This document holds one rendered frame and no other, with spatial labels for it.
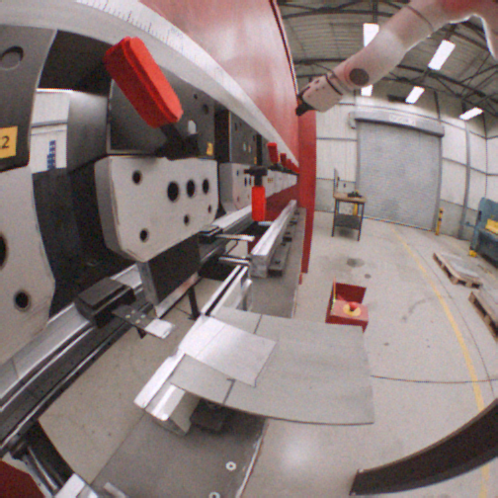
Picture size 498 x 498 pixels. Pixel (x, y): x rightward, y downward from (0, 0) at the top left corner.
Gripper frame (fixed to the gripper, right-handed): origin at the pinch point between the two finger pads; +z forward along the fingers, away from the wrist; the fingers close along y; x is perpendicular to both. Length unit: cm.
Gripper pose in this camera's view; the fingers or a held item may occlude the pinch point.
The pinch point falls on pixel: (300, 110)
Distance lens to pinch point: 70.2
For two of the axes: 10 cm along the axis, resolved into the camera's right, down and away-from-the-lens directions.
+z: -5.0, 0.9, 8.6
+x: 0.0, -9.9, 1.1
